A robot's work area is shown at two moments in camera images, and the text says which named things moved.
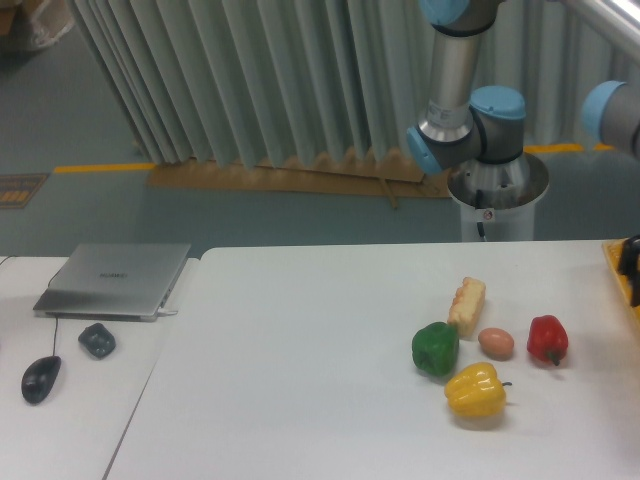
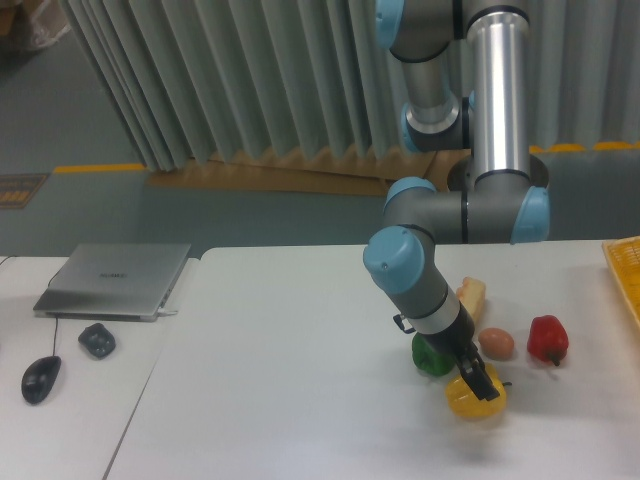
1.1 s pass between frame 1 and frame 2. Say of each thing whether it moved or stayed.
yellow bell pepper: stayed
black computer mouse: stayed
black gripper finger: moved
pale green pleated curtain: stayed
